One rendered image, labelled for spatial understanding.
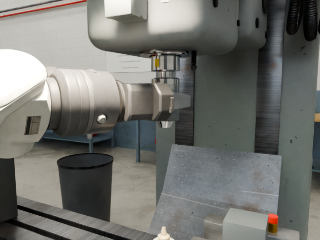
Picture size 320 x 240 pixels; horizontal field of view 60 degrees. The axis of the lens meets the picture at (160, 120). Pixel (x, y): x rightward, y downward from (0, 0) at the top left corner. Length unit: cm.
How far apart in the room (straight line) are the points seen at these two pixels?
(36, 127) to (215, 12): 26
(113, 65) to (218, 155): 510
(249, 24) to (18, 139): 41
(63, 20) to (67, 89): 652
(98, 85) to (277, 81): 53
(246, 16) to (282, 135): 37
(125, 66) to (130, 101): 526
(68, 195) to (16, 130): 209
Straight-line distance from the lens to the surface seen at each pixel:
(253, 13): 55
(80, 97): 35
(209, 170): 82
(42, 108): 34
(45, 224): 79
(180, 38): 37
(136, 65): 549
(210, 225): 52
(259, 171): 80
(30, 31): 767
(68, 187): 240
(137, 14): 37
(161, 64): 44
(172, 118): 45
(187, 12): 36
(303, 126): 79
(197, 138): 85
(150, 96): 39
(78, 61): 643
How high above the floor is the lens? 125
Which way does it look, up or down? 7 degrees down
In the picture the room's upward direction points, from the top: straight up
